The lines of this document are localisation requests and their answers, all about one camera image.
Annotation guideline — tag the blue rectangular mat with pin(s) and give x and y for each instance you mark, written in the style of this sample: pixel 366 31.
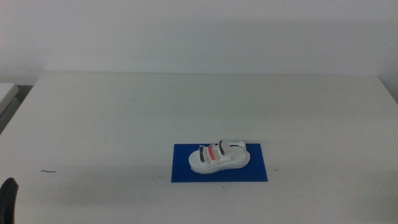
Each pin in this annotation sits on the blue rectangular mat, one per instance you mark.
pixel 183 169

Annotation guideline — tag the small dark thread piece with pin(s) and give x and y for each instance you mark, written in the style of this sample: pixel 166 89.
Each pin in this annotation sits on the small dark thread piece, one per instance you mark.
pixel 48 171

